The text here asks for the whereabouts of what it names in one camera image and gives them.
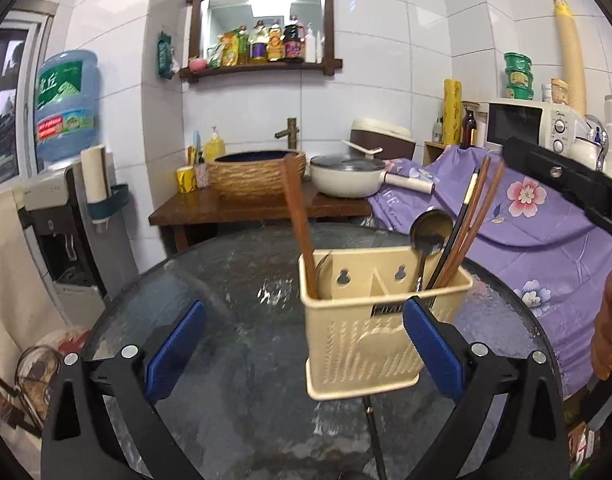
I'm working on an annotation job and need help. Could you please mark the purple floral cloth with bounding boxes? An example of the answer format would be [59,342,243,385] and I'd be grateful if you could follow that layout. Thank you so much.
[368,145,612,402]

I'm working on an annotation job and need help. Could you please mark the small wooden shelf box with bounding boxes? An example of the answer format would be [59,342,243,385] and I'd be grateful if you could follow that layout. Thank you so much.
[423,140,468,166]

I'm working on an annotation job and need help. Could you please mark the stack of green noodle cups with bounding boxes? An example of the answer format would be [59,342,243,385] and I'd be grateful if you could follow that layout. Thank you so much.
[503,51,536,101]

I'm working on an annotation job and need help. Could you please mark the grey water dispenser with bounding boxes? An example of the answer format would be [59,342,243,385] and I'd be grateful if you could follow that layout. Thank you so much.
[18,160,138,312]

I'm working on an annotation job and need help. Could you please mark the paper cup dispenser tube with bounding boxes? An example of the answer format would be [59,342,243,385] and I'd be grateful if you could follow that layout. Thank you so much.
[80,144,130,224]

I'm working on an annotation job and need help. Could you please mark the brown wooden spatula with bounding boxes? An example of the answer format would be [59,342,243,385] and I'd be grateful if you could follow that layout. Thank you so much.
[279,155,320,299]

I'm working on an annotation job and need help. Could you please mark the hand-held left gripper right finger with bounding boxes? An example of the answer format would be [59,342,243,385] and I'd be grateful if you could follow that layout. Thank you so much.
[403,296,570,480]

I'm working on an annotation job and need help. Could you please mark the white rice paddle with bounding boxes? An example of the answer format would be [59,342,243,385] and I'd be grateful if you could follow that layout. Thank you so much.
[341,140,384,157]

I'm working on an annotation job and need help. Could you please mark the beige plastic utensil holder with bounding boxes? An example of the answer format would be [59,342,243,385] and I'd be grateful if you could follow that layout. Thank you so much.
[298,247,475,401]

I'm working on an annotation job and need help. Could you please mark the person's right hand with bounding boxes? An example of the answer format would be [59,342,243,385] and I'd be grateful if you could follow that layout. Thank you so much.
[590,255,612,382]

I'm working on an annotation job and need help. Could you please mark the green hanging packet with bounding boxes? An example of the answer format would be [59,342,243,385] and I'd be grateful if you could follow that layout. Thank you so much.
[156,31,180,80]

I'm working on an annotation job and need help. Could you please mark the woven basin sink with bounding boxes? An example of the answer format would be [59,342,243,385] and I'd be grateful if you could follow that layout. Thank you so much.
[206,149,308,201]

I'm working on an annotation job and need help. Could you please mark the yellow cup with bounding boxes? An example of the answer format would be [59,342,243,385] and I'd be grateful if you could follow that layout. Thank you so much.
[175,166,197,194]

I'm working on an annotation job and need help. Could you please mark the blue water cooler bottle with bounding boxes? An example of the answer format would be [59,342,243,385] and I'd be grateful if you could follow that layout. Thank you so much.
[33,49,103,171]

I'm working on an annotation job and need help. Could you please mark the white electric pot with lid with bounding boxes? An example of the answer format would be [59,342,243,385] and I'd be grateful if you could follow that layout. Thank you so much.
[309,154,437,199]

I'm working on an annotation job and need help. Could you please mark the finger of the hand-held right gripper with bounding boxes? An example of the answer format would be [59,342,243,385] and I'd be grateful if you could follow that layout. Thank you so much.
[501,136,595,207]

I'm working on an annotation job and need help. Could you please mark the large metal spoon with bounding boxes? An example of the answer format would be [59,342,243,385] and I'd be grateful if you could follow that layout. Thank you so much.
[409,209,455,292]

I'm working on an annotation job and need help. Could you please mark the white jug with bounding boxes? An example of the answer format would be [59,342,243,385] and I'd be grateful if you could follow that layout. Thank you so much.
[568,135,605,171]

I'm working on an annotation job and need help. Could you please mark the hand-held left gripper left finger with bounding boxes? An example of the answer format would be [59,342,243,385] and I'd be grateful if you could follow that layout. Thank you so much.
[41,301,207,480]

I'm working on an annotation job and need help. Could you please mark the sliding window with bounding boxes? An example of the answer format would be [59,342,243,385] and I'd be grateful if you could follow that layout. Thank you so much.
[0,9,55,192]

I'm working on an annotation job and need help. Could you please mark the white microwave oven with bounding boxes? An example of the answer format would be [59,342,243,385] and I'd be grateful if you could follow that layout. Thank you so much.
[485,99,593,154]

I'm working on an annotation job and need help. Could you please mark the brown rice cooker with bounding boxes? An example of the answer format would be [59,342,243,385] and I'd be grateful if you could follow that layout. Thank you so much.
[349,118,417,161]

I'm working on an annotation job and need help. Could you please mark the brass bamboo faucet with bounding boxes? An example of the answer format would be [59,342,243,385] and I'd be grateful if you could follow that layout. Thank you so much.
[274,118,301,151]

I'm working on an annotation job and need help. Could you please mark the tall paper cup stack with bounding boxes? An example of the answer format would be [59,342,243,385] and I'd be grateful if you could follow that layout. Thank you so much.
[552,0,587,116]

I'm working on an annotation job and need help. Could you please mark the yellow soap pump bottle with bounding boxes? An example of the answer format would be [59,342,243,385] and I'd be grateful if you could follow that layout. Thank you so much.
[202,125,227,162]

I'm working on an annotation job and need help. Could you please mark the purple label bottle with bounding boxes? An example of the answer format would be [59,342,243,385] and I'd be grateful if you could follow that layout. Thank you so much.
[249,20,268,65]

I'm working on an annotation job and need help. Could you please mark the orange label bottle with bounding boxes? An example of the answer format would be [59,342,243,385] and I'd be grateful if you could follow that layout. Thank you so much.
[267,19,286,63]

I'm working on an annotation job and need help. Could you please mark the black chopstick with white band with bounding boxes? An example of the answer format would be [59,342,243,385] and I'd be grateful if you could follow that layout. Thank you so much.
[425,167,480,291]

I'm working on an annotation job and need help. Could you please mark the wooden framed mirror shelf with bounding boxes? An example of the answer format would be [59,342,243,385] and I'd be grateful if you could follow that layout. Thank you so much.
[179,0,343,83]

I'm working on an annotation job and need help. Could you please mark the black chopstick with red band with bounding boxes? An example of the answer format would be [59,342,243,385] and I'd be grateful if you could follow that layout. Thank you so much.
[363,395,388,480]

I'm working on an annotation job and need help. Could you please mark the beige cloth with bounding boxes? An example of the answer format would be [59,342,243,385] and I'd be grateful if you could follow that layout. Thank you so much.
[0,189,95,480]

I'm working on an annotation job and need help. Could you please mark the dark soy sauce bottle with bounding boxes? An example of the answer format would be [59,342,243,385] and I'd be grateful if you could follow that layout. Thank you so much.
[283,14,306,63]

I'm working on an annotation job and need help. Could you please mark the yellow roll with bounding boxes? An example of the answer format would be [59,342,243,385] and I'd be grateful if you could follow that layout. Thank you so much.
[442,78,463,145]

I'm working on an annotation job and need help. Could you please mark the yellow oil packet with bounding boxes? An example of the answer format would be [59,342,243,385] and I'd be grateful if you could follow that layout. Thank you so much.
[218,32,240,68]

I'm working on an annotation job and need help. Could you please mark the brown glass bottle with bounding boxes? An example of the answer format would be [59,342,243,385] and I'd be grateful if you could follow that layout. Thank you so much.
[460,105,478,150]

